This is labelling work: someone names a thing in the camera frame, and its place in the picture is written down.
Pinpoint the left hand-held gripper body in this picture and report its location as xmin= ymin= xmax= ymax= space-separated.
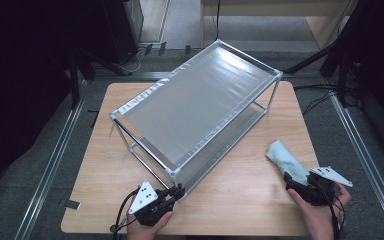
xmin=128 ymin=180 xmax=174 ymax=227

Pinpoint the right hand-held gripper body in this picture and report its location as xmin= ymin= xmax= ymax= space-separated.
xmin=291 ymin=165 xmax=354 ymax=207

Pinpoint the light blue waffle cloth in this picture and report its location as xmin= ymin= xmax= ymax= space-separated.
xmin=265 ymin=139 xmax=311 ymax=186

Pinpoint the grey two-tier shelf rack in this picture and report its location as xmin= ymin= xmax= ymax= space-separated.
xmin=109 ymin=39 xmax=284 ymax=201

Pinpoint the person's right hand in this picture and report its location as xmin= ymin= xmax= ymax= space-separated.
xmin=287 ymin=183 xmax=352 ymax=234

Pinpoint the person's left hand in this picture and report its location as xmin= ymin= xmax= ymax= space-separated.
xmin=126 ymin=211 xmax=174 ymax=240

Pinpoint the black tape strip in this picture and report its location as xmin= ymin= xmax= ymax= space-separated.
xmin=59 ymin=198 xmax=82 ymax=211

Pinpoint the black tripod stand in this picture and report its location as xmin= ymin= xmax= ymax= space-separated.
xmin=281 ymin=43 xmax=339 ymax=75

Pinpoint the black metal stand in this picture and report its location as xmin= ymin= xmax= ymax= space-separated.
xmin=67 ymin=46 xmax=133 ymax=110

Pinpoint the black computer tower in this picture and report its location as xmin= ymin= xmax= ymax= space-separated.
xmin=101 ymin=0 xmax=144 ymax=65

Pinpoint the light wooden desk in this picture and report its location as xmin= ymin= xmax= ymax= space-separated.
xmin=199 ymin=0 xmax=359 ymax=50

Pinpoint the black curtain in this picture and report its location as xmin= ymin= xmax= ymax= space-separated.
xmin=0 ymin=0 xmax=114 ymax=231

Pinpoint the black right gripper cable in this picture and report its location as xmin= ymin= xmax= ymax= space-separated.
xmin=313 ymin=181 xmax=347 ymax=240

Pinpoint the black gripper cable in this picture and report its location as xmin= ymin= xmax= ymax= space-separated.
xmin=109 ymin=188 xmax=141 ymax=240
xmin=313 ymin=181 xmax=347 ymax=240

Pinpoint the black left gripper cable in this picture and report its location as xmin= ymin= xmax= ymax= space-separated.
xmin=109 ymin=188 xmax=141 ymax=240

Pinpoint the aluminium floor rail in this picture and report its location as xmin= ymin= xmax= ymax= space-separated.
xmin=13 ymin=79 xmax=91 ymax=240
xmin=329 ymin=94 xmax=384 ymax=240

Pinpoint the black floor cable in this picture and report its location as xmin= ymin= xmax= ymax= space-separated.
xmin=301 ymin=91 xmax=336 ymax=116
xmin=293 ymin=84 xmax=343 ymax=92

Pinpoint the black frame stand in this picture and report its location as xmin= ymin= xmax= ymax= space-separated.
xmin=319 ymin=0 xmax=384 ymax=159

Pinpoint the black hanging cable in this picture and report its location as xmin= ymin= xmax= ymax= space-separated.
xmin=214 ymin=0 xmax=222 ymax=42

